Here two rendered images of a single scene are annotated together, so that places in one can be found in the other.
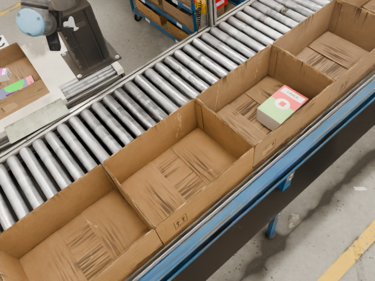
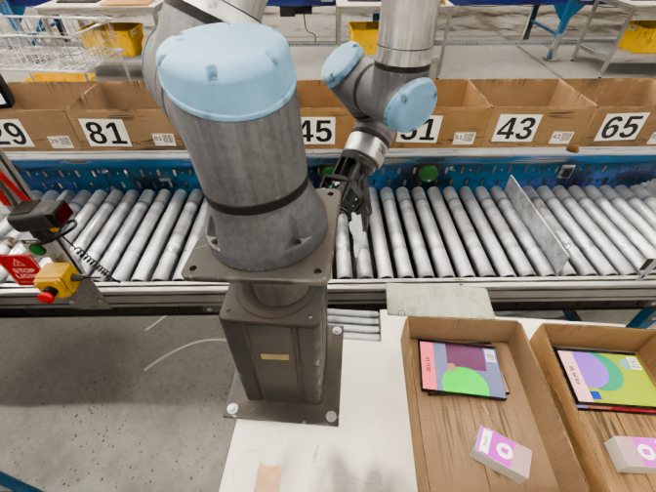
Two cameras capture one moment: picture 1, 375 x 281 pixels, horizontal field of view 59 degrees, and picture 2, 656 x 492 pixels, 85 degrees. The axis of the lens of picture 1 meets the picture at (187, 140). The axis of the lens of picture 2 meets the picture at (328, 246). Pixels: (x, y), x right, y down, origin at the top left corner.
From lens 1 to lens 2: 2.01 m
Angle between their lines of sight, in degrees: 79
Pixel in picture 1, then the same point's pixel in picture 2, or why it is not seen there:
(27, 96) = (442, 328)
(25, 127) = (458, 298)
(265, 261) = not seen: hidden behind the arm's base
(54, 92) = (391, 333)
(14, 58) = not seen: outside the picture
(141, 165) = not seen: hidden behind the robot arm
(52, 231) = (446, 144)
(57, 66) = (359, 397)
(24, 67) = (432, 452)
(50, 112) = (413, 300)
